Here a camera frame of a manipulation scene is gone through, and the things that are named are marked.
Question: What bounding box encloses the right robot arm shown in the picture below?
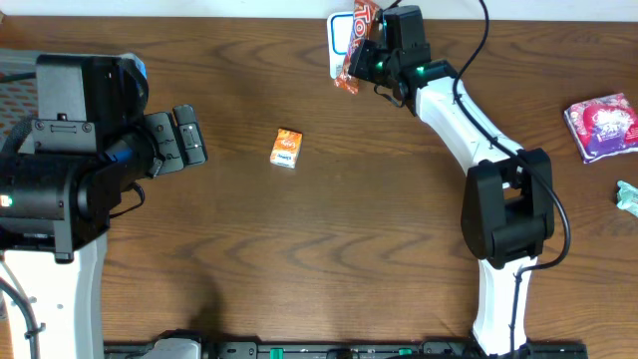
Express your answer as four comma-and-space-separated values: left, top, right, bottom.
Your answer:
346, 4, 555, 358

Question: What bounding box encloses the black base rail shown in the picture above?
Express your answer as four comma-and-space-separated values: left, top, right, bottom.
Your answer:
103, 328, 589, 359

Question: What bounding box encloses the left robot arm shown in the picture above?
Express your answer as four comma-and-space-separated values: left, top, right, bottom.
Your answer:
1, 54, 196, 358

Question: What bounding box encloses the red purple snack packet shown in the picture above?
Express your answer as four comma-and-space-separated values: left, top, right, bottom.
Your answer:
563, 93, 637, 164

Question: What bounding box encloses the dark grey plastic basket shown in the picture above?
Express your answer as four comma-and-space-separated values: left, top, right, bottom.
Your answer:
0, 49, 40, 145

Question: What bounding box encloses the orange Top chocolate bar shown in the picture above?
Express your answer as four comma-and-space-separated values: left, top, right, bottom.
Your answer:
333, 0, 381, 95

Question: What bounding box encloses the small orange box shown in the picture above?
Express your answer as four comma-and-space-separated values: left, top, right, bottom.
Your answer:
270, 129, 303, 169

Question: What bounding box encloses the teal snack packet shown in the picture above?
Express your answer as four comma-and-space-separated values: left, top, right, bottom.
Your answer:
616, 180, 638, 217

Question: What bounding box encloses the white barcode scanner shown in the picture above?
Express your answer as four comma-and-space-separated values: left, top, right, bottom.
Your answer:
326, 12, 354, 79

